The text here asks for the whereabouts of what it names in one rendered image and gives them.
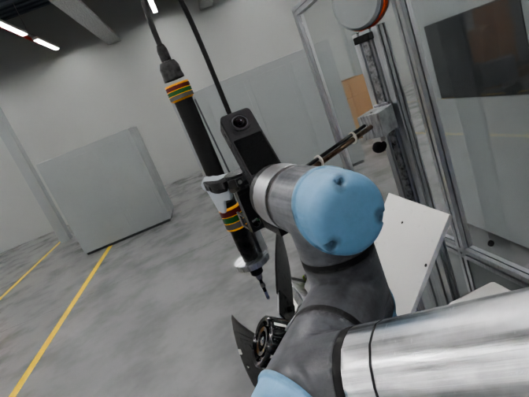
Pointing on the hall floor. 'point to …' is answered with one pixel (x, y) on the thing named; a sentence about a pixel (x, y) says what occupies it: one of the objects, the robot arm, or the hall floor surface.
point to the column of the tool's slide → (441, 289)
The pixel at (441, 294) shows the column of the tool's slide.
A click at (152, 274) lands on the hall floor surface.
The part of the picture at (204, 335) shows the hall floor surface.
